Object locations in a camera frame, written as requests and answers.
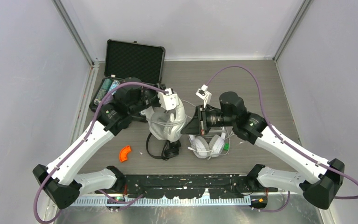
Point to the orange curved plastic piece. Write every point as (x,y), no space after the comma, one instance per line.
(123,155)

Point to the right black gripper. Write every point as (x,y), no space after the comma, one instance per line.
(198,125)

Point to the aluminium slotted rail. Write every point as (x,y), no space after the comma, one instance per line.
(202,201)

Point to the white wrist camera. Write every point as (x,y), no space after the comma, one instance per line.
(204,94)
(168,99)

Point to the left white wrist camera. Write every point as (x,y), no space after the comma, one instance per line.
(168,99)

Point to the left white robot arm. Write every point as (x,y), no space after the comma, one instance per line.
(61,180)

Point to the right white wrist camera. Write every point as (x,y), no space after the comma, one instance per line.
(204,94)

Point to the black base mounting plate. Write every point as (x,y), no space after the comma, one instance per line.
(218,186)

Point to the black poker chip case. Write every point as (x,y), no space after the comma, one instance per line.
(130,59)

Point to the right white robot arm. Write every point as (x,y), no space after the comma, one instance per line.
(316,178)

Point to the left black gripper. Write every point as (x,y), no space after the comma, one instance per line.
(157,103)

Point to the black wired headphones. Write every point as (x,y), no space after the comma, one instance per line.
(169,150)

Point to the green toy brick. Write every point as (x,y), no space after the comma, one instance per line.
(226,147)

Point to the white grey headphones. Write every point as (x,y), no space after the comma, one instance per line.
(211,146)

